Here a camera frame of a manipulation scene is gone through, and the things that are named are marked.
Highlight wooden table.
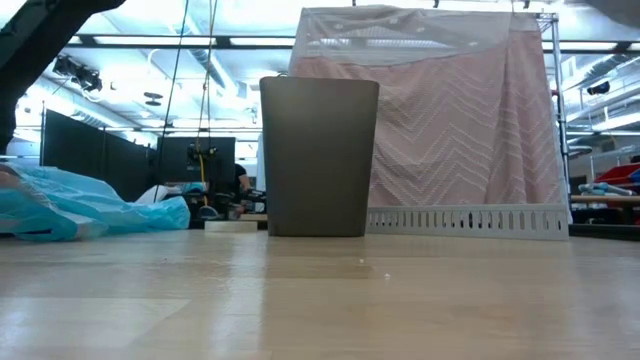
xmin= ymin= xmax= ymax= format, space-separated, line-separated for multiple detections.
xmin=569 ymin=194 xmax=640 ymax=207

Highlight chrome rack pole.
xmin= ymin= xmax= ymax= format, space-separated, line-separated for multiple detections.
xmin=537 ymin=10 xmax=572 ymax=211

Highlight black monitor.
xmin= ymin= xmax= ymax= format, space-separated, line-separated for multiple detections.
xmin=156 ymin=135 xmax=237 ymax=186

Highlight yellow cable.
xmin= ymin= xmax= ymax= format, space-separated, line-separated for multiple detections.
xmin=198 ymin=152 xmax=209 ymax=206

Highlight pink chevron blanket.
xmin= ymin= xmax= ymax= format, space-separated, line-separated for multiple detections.
xmin=287 ymin=4 xmax=574 ymax=224

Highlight black ceiling-mounted device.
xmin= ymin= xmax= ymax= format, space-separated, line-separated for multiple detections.
xmin=51 ymin=53 xmax=105 ymax=93

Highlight red storage bin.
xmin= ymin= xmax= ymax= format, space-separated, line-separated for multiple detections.
xmin=593 ymin=162 xmax=640 ymax=187

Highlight dark grey trash bin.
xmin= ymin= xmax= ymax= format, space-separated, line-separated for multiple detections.
xmin=258 ymin=75 xmax=381 ymax=239

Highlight dark partition panel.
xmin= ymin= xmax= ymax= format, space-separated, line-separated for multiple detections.
xmin=41 ymin=108 xmax=157 ymax=203

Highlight white and blue items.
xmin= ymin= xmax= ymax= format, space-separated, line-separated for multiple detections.
xmin=578 ymin=181 xmax=637 ymax=197

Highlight blue plastic bag roll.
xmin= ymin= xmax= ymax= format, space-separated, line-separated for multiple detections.
xmin=0 ymin=160 xmax=192 ymax=244

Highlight hanging thin rope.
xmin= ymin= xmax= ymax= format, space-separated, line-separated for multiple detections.
xmin=194 ymin=0 xmax=220 ymax=151

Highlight person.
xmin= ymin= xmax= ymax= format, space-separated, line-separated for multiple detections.
xmin=232 ymin=163 xmax=255 ymax=199

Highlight white cloth heap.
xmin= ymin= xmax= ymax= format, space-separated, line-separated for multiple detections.
xmin=134 ymin=183 xmax=184 ymax=204

